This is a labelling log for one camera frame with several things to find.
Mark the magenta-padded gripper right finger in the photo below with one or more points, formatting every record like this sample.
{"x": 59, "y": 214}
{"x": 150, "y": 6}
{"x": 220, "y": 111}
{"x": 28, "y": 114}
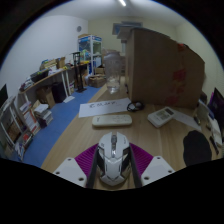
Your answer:
{"x": 158, "y": 170}

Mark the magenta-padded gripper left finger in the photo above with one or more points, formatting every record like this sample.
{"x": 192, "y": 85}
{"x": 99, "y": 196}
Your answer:
{"x": 70, "y": 171}

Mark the white computer mouse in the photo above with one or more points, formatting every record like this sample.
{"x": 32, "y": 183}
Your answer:
{"x": 114, "y": 160}

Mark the black mouse pad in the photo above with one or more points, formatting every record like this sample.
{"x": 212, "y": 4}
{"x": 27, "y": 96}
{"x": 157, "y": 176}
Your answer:
{"x": 197, "y": 148}

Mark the white remote control with display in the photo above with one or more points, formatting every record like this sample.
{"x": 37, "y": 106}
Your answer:
{"x": 160, "y": 117}

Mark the stack of books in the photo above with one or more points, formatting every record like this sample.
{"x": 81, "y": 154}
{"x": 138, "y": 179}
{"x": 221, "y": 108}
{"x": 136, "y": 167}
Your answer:
{"x": 43, "y": 116}

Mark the slim white remote control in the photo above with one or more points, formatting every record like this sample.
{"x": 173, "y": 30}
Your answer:
{"x": 111, "y": 120}

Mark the white shelf unit with books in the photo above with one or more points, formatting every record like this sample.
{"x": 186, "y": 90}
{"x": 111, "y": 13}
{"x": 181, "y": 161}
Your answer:
{"x": 16, "y": 130}

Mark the white paper sheet with writing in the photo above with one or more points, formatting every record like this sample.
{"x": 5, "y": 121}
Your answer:
{"x": 96, "y": 108}

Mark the white book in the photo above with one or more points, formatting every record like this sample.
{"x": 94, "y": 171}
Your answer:
{"x": 216, "y": 130}

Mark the black bin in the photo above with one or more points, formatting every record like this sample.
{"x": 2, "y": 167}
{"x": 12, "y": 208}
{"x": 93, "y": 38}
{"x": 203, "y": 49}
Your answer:
{"x": 59, "y": 92}

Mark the black box with purple print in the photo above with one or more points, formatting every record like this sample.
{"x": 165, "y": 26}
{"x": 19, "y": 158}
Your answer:
{"x": 217, "y": 105}

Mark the low brown box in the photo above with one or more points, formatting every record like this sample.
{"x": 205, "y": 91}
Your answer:
{"x": 96, "y": 81}

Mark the wooden side desk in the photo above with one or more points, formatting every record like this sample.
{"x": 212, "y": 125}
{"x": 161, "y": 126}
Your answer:
{"x": 46, "y": 78}

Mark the black plastic tray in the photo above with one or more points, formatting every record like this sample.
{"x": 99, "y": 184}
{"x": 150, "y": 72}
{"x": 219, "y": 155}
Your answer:
{"x": 40, "y": 76}

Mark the black floor stand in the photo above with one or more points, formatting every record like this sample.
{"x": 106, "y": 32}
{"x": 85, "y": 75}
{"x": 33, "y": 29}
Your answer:
{"x": 79, "y": 71}

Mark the black monitor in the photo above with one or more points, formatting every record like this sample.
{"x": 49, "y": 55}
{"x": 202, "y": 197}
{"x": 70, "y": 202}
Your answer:
{"x": 3, "y": 95}

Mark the large brown cardboard box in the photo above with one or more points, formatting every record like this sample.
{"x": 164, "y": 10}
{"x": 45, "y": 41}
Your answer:
{"x": 153, "y": 66}

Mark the clear glass jar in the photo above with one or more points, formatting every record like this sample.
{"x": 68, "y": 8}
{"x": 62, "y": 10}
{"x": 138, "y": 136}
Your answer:
{"x": 112, "y": 75}

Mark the small cardboard box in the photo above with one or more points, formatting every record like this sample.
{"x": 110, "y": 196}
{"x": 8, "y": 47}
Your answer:
{"x": 60, "y": 62}

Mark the blue white display cabinet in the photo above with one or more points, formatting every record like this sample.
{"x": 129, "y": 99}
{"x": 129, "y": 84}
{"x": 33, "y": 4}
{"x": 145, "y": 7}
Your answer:
{"x": 86, "y": 43}

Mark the grey flat sheets stack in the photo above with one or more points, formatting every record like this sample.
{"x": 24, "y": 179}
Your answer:
{"x": 121, "y": 33}

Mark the grey door with window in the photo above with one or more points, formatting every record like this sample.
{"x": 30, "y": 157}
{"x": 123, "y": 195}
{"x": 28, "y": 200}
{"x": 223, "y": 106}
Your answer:
{"x": 128, "y": 26}

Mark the ceiling tube light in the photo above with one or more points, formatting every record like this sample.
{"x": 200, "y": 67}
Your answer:
{"x": 122, "y": 2}

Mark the round wall clock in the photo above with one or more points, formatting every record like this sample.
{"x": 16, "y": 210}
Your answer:
{"x": 79, "y": 28}

